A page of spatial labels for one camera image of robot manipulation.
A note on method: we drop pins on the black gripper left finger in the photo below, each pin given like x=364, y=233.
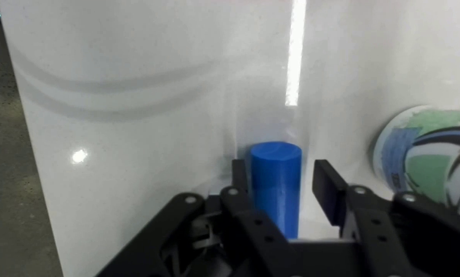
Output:
x=224, y=232

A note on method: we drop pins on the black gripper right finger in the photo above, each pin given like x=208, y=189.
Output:
x=378, y=226

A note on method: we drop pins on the blue plastic cylinder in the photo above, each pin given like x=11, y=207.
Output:
x=276, y=186

